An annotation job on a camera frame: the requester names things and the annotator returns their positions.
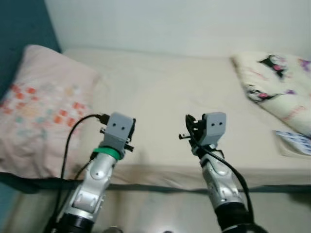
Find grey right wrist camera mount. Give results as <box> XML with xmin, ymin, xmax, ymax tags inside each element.
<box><xmin>201</xmin><ymin>113</ymin><xmax>227</xmax><ymax>146</ymax></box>

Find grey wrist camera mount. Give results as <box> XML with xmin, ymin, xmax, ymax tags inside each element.
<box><xmin>103</xmin><ymin>113</ymin><xmax>136</xmax><ymax>151</ymax></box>
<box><xmin>201</xmin><ymin>113</ymin><xmax>227</xmax><ymax>146</ymax></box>

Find blue padded headboard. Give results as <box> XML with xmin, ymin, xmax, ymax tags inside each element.
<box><xmin>0</xmin><ymin>0</ymin><xmax>61</xmax><ymax>100</ymax></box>

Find white book blue letters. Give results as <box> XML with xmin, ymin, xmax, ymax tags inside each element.
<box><xmin>273</xmin><ymin>129</ymin><xmax>311</xmax><ymax>157</ymax></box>

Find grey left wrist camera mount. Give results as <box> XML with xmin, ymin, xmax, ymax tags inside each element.
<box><xmin>103</xmin><ymin>113</ymin><xmax>136</xmax><ymax>151</ymax></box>

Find pink dotted pillow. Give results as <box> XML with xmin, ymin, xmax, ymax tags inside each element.
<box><xmin>0</xmin><ymin>45</ymin><xmax>100</xmax><ymax>180</ymax></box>

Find cream cartoon print quilt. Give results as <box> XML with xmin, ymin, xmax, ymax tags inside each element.
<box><xmin>231</xmin><ymin>52</ymin><xmax>311</xmax><ymax>136</ymax></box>

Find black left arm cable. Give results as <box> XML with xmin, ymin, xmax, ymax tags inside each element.
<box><xmin>46</xmin><ymin>114</ymin><xmax>110</xmax><ymax>233</ymax></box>

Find cream bed mattress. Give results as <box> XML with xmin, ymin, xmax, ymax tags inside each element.
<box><xmin>58</xmin><ymin>47</ymin><xmax>311</xmax><ymax>187</ymax></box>

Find dark bed frame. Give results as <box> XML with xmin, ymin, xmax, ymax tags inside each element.
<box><xmin>0</xmin><ymin>172</ymin><xmax>311</xmax><ymax>194</ymax></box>

